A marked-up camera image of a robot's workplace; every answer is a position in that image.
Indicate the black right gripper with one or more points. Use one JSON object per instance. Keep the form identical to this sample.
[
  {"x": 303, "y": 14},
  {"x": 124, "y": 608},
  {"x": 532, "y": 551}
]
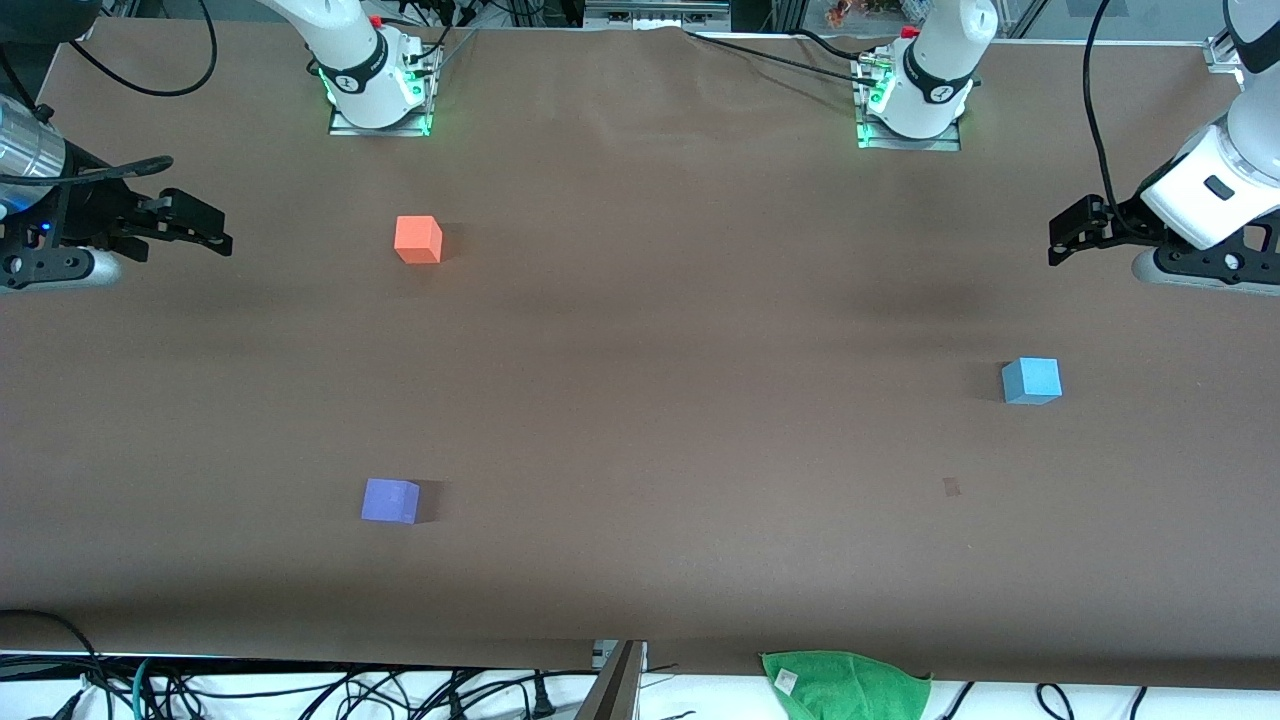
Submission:
[{"x": 97, "y": 215}]

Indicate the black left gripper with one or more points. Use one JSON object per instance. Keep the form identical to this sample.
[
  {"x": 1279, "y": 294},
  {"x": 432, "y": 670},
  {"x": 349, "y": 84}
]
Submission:
[{"x": 1118, "y": 222}]

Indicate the light blue foam block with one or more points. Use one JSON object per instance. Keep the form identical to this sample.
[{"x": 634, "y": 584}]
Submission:
[{"x": 1030, "y": 382}]

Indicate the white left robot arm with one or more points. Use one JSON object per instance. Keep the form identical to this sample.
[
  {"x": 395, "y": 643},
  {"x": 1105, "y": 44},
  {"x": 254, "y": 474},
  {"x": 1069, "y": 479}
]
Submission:
[{"x": 1230, "y": 170}]

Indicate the orange foam block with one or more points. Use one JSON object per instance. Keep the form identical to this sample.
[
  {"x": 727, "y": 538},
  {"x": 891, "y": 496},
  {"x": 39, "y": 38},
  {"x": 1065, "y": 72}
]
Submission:
[{"x": 417, "y": 241}]

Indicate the purple foam block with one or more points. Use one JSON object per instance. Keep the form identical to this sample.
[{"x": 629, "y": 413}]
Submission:
[{"x": 388, "y": 501}]

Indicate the brown table cover sheet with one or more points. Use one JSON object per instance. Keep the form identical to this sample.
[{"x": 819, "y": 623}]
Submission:
[{"x": 640, "y": 450}]

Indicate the green microfiber cloth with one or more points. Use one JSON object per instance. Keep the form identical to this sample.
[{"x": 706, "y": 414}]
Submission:
[{"x": 845, "y": 688}]

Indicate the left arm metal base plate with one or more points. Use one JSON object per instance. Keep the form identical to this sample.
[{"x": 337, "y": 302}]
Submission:
[{"x": 910, "y": 143}]

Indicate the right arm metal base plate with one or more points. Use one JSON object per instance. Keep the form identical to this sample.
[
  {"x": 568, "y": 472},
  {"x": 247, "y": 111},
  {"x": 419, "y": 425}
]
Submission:
[{"x": 380, "y": 127}]

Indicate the aluminium frame profile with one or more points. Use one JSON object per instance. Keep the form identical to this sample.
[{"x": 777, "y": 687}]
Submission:
[{"x": 655, "y": 12}]

